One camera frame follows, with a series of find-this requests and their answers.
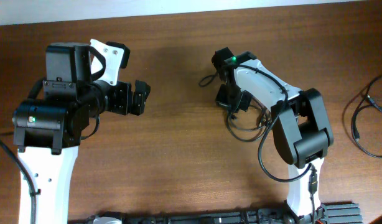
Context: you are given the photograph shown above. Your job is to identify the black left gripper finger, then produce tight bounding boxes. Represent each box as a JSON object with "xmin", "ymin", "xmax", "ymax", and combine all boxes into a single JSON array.
[
  {"xmin": 133, "ymin": 80, "xmax": 151, "ymax": 100},
  {"xmin": 131, "ymin": 91, "xmax": 147, "ymax": 116}
]

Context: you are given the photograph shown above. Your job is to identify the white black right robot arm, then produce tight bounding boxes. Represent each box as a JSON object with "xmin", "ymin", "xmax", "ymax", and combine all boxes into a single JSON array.
[{"xmin": 212, "ymin": 47, "xmax": 334, "ymax": 223}]

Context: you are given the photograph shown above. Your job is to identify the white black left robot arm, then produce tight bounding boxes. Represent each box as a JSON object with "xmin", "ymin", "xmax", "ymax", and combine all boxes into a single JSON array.
[{"xmin": 12, "ymin": 39, "xmax": 151, "ymax": 223}]

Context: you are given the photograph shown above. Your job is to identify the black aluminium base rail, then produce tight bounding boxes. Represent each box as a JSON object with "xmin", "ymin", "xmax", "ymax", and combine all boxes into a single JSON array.
[{"xmin": 69, "ymin": 203, "xmax": 363, "ymax": 224}]

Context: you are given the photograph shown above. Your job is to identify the black usb cable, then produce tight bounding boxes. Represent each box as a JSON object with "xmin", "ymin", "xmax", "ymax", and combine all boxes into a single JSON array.
[
  {"xmin": 350, "ymin": 72, "xmax": 382, "ymax": 159},
  {"xmin": 225, "ymin": 99, "xmax": 273, "ymax": 143}
]

